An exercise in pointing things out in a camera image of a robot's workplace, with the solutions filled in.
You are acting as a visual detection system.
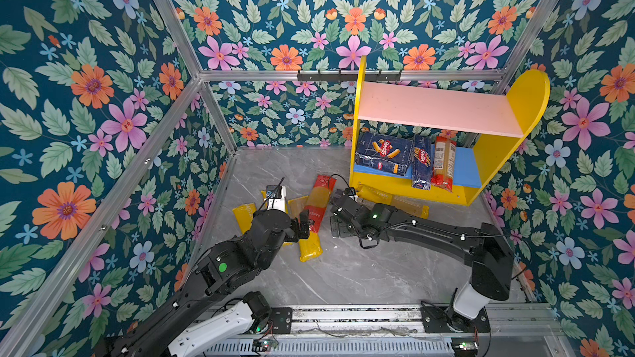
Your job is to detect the blue Barilla rigatoni box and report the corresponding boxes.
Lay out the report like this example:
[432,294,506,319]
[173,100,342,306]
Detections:
[355,132,413,176]

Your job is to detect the blue Barilla spaghetti box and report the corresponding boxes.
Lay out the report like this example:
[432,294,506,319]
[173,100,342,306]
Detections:
[412,135,433,190]

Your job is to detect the red spaghetti bag white label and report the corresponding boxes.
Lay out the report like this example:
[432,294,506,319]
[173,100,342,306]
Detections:
[431,137,456,192]

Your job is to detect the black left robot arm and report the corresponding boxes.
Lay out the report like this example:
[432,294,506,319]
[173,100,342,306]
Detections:
[94,209,312,356]

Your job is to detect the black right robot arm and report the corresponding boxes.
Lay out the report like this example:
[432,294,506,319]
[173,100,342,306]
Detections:
[331,189,514,320]

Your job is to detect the yellow Pastatime bag near shelf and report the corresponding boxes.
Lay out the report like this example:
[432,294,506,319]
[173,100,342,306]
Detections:
[357,185,429,219]

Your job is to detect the yellow pink blue shelf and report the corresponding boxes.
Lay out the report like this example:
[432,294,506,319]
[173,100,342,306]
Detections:
[349,64,551,206]

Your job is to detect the blue Ankara spaghetti bag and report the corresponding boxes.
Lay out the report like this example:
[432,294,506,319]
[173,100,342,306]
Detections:
[330,215,366,238]

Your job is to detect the yellow spaghetti bag far left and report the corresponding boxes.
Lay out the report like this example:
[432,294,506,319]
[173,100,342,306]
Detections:
[233,203,256,234]

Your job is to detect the yellow-ended clear spaghetti bag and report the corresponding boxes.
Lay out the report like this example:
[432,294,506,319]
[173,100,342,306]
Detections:
[288,196,322,263]

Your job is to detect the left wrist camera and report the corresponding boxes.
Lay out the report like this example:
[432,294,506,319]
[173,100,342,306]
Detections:
[265,185,288,213]

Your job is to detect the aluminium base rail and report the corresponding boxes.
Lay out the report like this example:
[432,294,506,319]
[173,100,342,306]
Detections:
[202,302,575,356]

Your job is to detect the aluminium frame post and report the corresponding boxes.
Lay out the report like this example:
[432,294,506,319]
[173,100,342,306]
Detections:
[153,0,237,156]

